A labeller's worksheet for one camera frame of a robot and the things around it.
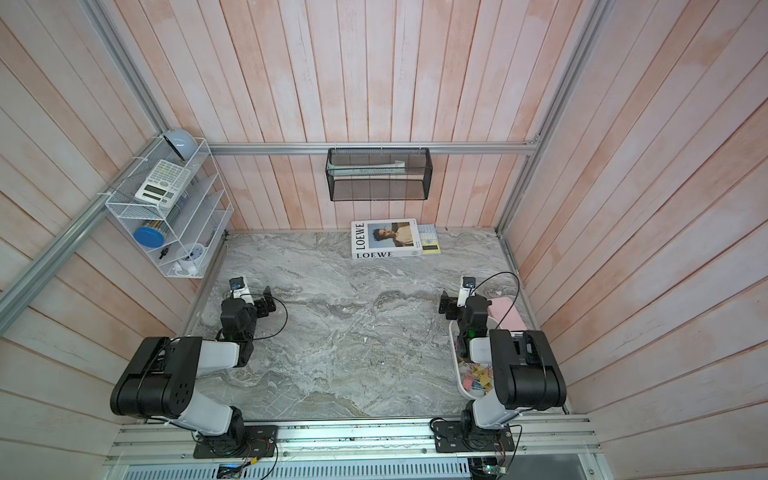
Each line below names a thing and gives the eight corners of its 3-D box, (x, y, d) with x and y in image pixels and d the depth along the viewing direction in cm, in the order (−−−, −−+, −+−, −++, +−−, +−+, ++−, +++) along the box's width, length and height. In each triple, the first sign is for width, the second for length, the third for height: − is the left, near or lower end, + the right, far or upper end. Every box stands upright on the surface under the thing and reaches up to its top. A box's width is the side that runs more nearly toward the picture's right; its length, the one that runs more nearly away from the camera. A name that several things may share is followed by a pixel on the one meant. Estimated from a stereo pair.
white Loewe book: (350, 259, 114) (349, 251, 110) (352, 226, 126) (352, 218, 122) (420, 259, 114) (422, 251, 110) (416, 226, 126) (418, 218, 122)
